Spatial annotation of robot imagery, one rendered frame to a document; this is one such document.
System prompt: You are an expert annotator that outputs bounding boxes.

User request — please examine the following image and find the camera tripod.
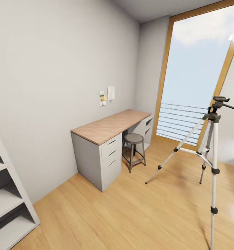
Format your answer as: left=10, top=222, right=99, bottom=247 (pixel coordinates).
left=145, top=96, right=234, bottom=250

